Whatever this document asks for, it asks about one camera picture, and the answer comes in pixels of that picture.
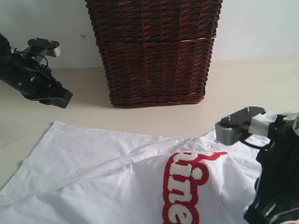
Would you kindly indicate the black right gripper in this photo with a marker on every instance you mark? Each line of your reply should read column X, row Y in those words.
column 276, row 199

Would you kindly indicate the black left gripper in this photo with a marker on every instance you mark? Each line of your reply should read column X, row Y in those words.
column 29, row 73

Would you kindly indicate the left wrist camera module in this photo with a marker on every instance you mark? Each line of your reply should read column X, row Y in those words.
column 44, row 47

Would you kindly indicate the white t-shirt with red logo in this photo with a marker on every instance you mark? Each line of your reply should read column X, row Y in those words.
column 92, row 176

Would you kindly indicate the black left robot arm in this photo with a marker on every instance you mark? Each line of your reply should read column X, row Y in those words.
column 5, row 48

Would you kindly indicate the dark brown wicker basket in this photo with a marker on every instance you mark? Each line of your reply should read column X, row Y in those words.
column 155, row 52

